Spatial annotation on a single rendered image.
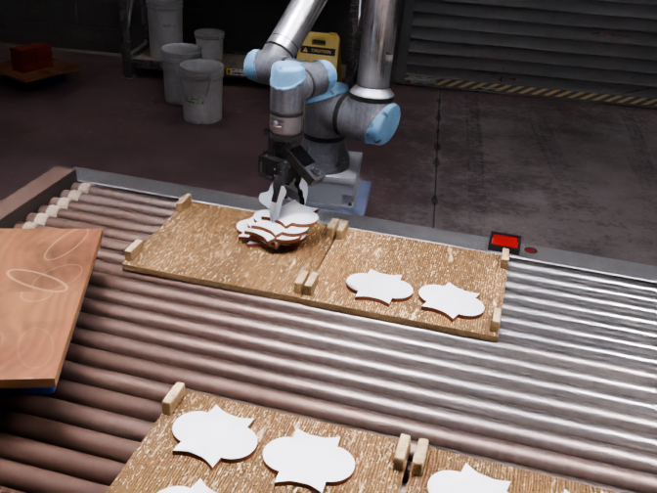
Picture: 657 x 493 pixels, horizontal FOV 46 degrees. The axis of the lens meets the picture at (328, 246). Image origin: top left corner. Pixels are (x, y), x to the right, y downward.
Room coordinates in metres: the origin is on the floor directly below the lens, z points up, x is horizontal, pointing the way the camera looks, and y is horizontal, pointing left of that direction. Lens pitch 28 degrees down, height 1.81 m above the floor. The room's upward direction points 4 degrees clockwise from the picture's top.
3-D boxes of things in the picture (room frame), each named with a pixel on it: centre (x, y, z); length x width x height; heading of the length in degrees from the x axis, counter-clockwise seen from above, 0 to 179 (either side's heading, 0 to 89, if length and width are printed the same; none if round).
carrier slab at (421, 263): (1.50, -0.19, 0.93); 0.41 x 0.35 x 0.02; 77
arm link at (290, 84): (1.67, 0.11, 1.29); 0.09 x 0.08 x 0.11; 148
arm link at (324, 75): (1.76, 0.07, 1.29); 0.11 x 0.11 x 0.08; 58
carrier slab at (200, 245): (1.59, 0.21, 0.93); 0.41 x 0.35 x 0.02; 77
